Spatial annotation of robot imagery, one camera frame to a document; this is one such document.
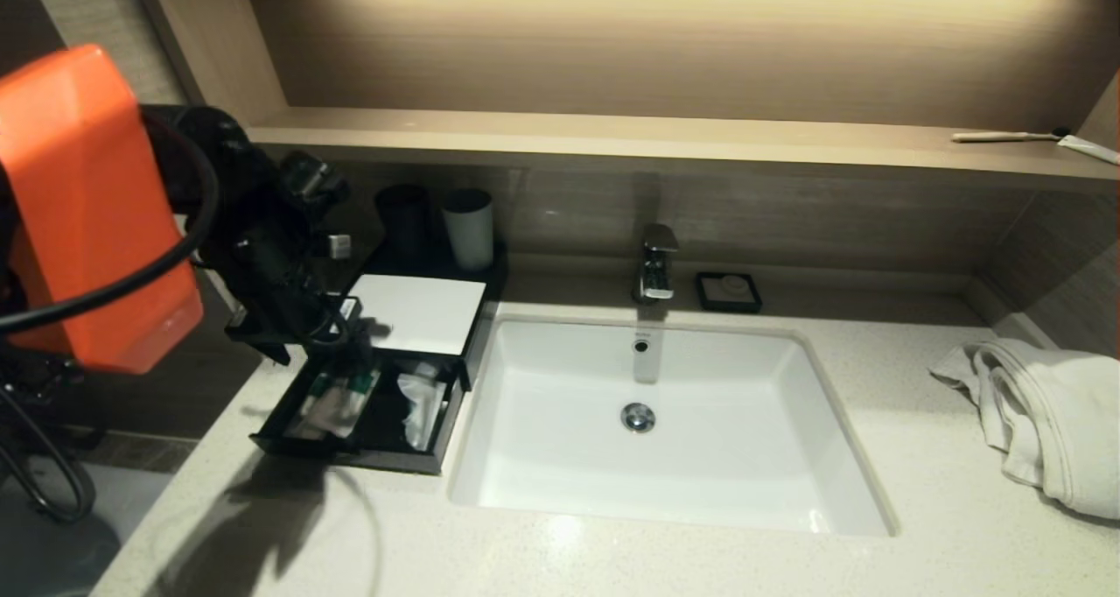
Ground long clear toothbrush packet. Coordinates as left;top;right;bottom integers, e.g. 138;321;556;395
306;365;383;439

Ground translucent packet small green print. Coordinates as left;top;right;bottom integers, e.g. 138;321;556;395
404;391;450;453

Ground black drawer of box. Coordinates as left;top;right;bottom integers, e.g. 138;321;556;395
250;350;466;476

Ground black cup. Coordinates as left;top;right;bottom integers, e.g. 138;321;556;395
374;184;431;267

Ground white cup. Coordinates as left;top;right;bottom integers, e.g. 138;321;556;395
441;188;495;272

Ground chrome faucet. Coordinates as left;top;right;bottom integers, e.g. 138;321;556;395
631;224;681;306

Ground black square soap dish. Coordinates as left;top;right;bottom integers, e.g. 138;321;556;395
694;271;763;315

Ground white rectangular sink basin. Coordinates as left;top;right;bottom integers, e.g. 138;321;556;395
449;314;898;537

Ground beige toothbrush black bristles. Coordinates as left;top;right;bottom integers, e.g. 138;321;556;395
951;129;1069;144

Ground white crumpled towel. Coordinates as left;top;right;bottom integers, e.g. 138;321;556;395
927;339;1120;522

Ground small white toothpaste tube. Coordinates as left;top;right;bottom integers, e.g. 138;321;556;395
1055;135;1120;167

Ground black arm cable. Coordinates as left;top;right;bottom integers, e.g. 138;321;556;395
0;111;221;335

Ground light wooden wall shelf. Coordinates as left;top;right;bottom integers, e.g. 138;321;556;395
131;0;1120;195

